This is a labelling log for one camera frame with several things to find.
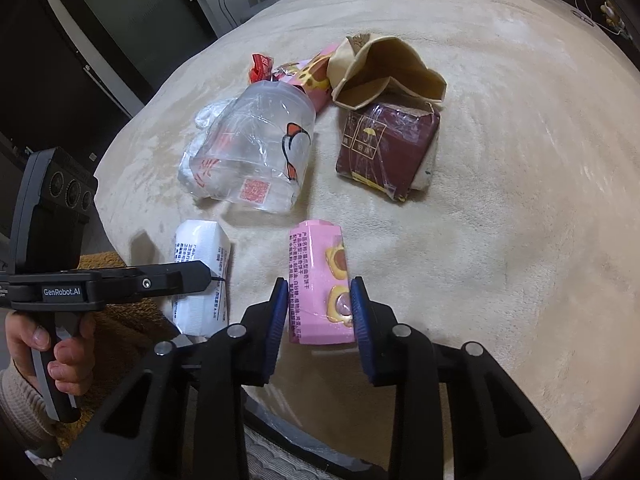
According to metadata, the brown teddy bear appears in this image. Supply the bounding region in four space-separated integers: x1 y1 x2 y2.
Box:
600 0 625 30

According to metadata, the beige knit sleeve forearm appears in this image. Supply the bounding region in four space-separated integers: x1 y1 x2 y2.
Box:
1 362 54 450

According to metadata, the clear plastic cup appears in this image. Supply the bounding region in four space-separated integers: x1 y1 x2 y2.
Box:
178 81 316 214

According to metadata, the dark glass door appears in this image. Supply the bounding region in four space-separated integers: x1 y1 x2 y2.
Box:
46 0 216 118

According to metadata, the beige plush bed blanket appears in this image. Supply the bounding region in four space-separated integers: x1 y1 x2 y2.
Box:
96 0 639 477

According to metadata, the pink patterned snack packet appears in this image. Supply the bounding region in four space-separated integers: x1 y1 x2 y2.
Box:
271 44 338 113

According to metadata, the colourful yellow-red snack wrapper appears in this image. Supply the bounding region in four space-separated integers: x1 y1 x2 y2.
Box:
248 53 273 84

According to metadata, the brown paper bag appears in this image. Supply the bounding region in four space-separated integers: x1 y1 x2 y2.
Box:
326 34 447 110

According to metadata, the person's left hand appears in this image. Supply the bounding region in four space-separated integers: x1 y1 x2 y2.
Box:
4 311 96 396

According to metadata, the maroon packet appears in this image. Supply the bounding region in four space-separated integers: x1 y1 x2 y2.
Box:
335 103 440 202

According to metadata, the pink snack box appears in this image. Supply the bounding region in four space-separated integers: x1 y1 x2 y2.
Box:
288 220 355 346

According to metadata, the white printed tissue pack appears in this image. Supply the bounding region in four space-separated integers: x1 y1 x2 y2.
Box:
171 220 231 338

